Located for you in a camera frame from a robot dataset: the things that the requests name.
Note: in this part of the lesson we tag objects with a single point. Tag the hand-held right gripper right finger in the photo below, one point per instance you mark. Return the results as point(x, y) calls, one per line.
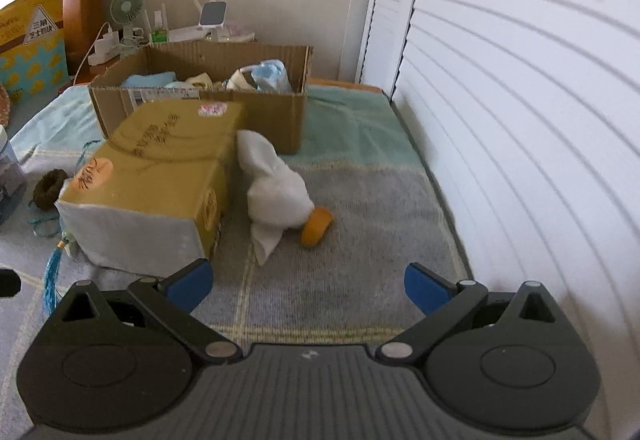
point(425, 290)

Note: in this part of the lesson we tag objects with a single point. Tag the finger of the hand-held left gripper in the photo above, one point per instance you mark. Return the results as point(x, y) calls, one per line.
point(7, 282)

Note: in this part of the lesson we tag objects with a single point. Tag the white phone stand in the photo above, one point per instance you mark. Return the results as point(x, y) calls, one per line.
point(214, 15)

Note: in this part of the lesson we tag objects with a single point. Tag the grey and teal plaid blanket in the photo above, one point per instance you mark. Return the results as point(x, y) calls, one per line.
point(325, 245)

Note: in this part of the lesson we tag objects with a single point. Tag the orange floral cloth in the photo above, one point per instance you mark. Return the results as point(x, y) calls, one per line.
point(4, 105)

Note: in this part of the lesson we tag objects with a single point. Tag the olive yellow tissue pack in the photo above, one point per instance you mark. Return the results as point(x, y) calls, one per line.
point(160, 160)

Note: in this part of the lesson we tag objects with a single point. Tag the small green desk fan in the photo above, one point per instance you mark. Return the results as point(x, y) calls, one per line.
point(126, 5)

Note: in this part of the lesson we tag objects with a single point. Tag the small green bottle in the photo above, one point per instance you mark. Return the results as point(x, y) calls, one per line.
point(159, 36)

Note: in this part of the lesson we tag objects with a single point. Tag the yellow snack bag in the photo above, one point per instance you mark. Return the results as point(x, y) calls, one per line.
point(30, 65)

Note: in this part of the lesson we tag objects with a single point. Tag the white duck plush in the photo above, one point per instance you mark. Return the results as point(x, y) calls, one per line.
point(275, 195)

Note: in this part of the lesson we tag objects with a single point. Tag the blue face mask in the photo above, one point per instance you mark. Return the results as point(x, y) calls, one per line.
point(270, 75)

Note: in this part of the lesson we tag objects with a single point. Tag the wooden nightstand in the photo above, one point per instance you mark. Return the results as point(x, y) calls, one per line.
point(82, 70)

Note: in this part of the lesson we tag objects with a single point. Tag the white router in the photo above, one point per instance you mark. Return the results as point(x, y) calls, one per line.
point(182, 32)

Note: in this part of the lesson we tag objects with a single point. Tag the brown cardboard box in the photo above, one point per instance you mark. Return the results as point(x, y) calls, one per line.
point(270, 120)

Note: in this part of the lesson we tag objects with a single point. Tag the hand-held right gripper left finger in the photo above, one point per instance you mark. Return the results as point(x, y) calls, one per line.
point(192, 282)

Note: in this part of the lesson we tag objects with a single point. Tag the plain blue triangular sachet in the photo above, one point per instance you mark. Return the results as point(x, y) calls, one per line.
point(142, 80)

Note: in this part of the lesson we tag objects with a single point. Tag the white power strip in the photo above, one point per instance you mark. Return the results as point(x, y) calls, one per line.
point(107, 52)

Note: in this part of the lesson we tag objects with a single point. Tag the blue tassel charm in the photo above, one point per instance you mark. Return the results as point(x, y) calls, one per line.
point(52, 280)

